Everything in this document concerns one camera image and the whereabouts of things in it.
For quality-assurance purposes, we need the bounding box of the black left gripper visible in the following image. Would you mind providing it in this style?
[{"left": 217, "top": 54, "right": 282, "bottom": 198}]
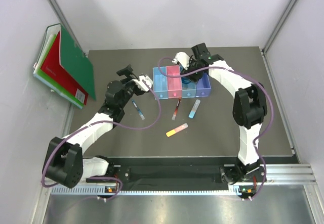
[{"left": 117, "top": 65, "right": 142, "bottom": 109}]

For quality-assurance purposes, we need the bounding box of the round blue tape tin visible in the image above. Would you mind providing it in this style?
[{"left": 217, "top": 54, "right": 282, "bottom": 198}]
[{"left": 181, "top": 77, "right": 194, "bottom": 84}]

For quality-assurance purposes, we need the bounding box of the pink drawer bin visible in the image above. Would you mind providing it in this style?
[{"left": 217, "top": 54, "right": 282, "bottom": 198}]
[{"left": 167, "top": 66, "right": 182, "bottom": 98}]

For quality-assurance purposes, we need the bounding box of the light blue drawer bin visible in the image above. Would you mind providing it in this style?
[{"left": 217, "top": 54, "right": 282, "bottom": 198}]
[{"left": 152, "top": 67, "right": 169, "bottom": 100}]

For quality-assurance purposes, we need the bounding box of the blue pen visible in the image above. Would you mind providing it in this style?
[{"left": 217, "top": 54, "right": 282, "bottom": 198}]
[{"left": 132, "top": 100, "right": 145, "bottom": 120}]

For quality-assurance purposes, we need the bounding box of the blue white highlighter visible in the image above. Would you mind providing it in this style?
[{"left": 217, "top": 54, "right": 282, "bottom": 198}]
[{"left": 188, "top": 99, "right": 200, "bottom": 119}]

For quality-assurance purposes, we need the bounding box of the red pen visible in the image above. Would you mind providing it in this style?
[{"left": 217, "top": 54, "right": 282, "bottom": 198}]
[{"left": 172, "top": 97, "right": 182, "bottom": 120}]

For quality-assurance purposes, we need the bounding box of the orange pink highlighter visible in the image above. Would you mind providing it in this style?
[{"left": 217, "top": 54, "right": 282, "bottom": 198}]
[{"left": 166, "top": 123, "right": 188, "bottom": 137}]

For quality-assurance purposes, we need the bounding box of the purple drawer bin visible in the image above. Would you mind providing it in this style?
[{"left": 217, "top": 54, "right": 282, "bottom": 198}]
[{"left": 196, "top": 73, "right": 211, "bottom": 97}]

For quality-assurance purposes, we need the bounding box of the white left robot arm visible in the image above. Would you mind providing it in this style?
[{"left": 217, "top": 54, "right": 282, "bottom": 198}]
[{"left": 41, "top": 65, "right": 152, "bottom": 189}]

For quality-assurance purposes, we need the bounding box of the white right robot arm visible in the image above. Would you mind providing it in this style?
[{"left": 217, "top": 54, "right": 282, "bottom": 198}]
[{"left": 173, "top": 43, "right": 267, "bottom": 184}]

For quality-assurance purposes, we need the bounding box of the green folder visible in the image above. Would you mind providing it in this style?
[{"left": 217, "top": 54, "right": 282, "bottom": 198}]
[{"left": 60, "top": 24, "right": 97, "bottom": 100}]

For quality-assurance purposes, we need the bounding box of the red folder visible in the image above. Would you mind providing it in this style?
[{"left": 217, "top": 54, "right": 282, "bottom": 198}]
[{"left": 40, "top": 31, "right": 88, "bottom": 109}]

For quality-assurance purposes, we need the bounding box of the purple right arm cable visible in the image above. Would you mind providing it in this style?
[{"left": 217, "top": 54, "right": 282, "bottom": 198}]
[{"left": 157, "top": 57, "right": 275, "bottom": 200}]

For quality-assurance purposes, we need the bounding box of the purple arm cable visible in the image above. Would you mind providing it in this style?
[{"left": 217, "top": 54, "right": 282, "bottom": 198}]
[
  {"left": 40, "top": 78, "right": 163, "bottom": 201},
  {"left": 157, "top": 57, "right": 275, "bottom": 200}
]

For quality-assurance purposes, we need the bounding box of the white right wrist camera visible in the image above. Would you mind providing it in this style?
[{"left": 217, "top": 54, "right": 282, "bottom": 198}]
[{"left": 172, "top": 52, "right": 190, "bottom": 70}]

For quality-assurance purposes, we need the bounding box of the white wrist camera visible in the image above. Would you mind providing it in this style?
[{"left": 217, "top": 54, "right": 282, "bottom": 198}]
[
  {"left": 134, "top": 75, "right": 153, "bottom": 92},
  {"left": 172, "top": 52, "right": 190, "bottom": 70}
]

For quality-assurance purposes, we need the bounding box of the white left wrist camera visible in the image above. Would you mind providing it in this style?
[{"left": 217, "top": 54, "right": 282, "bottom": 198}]
[{"left": 134, "top": 75, "right": 153, "bottom": 92}]

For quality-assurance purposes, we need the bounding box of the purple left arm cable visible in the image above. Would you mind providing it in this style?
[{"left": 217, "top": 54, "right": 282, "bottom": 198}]
[{"left": 40, "top": 78, "right": 163, "bottom": 201}]

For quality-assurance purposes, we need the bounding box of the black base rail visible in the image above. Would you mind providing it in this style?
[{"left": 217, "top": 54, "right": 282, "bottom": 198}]
[{"left": 86, "top": 155, "right": 266, "bottom": 191}]

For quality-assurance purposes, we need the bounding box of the slotted cable duct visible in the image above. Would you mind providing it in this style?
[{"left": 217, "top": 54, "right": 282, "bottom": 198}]
[{"left": 51, "top": 185, "right": 242, "bottom": 196}]

